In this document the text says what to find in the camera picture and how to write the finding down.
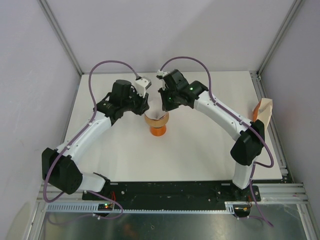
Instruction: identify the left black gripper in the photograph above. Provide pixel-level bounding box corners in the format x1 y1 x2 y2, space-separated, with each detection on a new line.
121 87 149 116

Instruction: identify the white paper coffee filter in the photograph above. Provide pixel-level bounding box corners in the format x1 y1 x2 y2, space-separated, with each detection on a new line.
144 98 166 120

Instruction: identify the wooden dripper ring holder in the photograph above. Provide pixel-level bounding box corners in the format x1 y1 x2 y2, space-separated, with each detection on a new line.
144 113 169 129

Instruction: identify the orange glass carafe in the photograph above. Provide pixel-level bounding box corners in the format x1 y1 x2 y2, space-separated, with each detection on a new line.
149 125 167 137

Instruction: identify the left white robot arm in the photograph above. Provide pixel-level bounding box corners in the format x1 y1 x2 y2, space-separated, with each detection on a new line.
41 78 152 200

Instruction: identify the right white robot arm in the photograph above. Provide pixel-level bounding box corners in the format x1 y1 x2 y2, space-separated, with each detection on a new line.
156 69 265 201

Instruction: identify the paper coffee filter stack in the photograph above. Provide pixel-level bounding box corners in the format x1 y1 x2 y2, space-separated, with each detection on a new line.
252 98 273 129

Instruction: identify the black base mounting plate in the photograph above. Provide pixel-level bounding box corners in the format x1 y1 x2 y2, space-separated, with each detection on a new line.
82 180 261 211

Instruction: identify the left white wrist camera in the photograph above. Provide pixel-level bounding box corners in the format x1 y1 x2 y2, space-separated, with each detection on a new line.
134 77 152 98

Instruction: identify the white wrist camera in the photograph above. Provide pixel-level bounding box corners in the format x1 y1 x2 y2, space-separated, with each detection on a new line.
134 77 152 98
156 70 170 80

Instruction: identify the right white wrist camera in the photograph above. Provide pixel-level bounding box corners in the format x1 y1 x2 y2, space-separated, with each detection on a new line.
156 70 170 80

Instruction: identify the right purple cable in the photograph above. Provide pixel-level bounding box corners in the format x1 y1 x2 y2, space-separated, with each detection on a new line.
159 56 275 228

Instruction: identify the purple cable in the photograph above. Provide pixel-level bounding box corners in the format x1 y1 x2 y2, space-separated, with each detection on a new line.
42 59 141 225
159 56 275 228

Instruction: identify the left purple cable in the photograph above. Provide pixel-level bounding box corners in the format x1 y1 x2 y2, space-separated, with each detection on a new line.
42 59 141 225

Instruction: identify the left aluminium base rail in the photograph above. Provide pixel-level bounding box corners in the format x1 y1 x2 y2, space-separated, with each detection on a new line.
36 183 83 202

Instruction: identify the left aluminium frame post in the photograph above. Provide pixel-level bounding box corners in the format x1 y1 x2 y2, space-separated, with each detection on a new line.
37 0 84 76

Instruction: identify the aluminium frame post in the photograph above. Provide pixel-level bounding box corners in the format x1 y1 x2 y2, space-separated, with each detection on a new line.
37 0 84 76
256 0 305 76

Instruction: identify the grey slotted cable duct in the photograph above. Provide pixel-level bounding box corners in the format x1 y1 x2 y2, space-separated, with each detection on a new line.
43 201 251 215

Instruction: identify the right aluminium table rail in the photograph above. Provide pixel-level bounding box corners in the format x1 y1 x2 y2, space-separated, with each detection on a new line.
249 70 308 202

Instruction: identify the right aluminium frame post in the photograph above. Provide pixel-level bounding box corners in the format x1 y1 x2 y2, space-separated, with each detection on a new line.
256 0 305 76

